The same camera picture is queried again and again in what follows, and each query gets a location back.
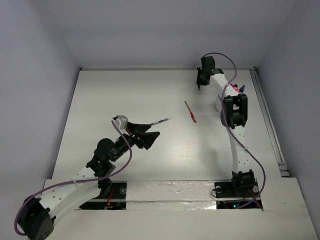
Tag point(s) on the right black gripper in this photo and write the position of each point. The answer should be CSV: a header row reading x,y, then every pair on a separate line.
x,y
199,82

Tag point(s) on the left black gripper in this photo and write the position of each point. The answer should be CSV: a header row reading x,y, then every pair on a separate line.
x,y
136,136

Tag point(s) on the dark blue gel pen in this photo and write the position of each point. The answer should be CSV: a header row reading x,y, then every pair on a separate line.
x,y
161,121

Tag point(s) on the black pink highlighter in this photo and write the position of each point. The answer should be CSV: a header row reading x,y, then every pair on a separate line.
x,y
235,87

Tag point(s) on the clear blue capped pen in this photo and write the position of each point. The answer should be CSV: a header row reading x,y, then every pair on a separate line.
x,y
242,89

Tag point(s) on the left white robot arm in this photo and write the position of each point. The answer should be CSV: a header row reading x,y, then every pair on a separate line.
x,y
39,214

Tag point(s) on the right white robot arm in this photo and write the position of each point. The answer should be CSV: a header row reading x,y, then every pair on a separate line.
x,y
233,108

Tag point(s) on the white round pen holder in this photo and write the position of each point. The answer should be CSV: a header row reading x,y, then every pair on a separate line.
x,y
218,103

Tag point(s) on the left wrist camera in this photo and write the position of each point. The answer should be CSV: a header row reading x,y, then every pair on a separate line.
x,y
121,122

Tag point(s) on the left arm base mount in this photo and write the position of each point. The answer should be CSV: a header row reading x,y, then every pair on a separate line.
x,y
115,200

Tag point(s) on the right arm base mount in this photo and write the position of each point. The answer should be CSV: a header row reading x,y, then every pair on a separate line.
x,y
227,198

